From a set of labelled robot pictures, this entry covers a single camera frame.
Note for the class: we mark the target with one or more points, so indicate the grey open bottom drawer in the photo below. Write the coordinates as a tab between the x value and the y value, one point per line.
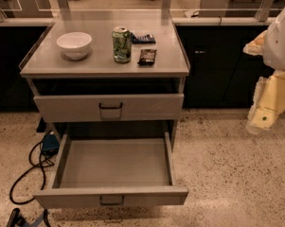
113	172

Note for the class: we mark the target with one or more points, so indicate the grey drawer cabinet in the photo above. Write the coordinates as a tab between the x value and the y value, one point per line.
49	73

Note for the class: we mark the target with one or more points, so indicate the dark brown snack packet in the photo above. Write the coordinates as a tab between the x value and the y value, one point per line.
147	57

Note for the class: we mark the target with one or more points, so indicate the blue power box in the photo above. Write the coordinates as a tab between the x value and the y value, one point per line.
50	145

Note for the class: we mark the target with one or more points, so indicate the grey top drawer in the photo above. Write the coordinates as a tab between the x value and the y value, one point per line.
88	108

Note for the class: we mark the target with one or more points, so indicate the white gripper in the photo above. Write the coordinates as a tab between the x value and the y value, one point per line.
279	46

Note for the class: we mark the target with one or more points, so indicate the green soda can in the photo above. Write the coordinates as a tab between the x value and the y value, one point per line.
122	45

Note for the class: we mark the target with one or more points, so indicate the white ceramic bowl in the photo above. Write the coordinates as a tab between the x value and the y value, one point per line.
74	45

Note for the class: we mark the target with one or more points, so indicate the blue snack packet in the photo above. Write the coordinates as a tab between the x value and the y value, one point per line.
143	39

